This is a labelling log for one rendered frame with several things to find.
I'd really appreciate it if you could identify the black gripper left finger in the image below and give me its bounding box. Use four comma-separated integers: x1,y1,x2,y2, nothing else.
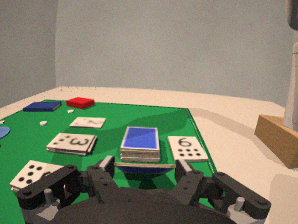
16,155,129,224

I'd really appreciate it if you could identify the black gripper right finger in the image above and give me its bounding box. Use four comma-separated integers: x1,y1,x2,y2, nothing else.
162,159,272,224

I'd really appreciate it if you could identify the blue flat disc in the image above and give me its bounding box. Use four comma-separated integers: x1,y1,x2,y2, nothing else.
0,127,10,139

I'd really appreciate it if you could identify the red block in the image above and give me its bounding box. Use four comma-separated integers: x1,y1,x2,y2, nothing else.
66,97,95,109

